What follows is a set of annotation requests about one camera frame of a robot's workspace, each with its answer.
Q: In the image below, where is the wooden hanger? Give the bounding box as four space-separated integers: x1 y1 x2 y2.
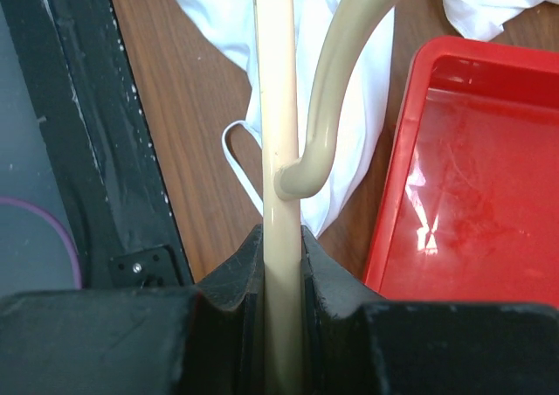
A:
253 0 399 394

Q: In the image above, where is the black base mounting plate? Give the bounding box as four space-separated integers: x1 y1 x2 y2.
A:
1 0 193 288

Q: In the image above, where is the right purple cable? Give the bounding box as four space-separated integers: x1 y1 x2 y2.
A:
0 196 84 290

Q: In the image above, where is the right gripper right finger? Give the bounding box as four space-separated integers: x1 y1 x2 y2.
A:
300 229 558 394

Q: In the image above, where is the white tank top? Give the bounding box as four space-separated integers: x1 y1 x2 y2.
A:
162 0 397 239

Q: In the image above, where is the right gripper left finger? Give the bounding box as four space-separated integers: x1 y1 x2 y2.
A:
1 226 265 394

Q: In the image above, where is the red plastic bin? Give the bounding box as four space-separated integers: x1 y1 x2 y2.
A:
363 37 558 306

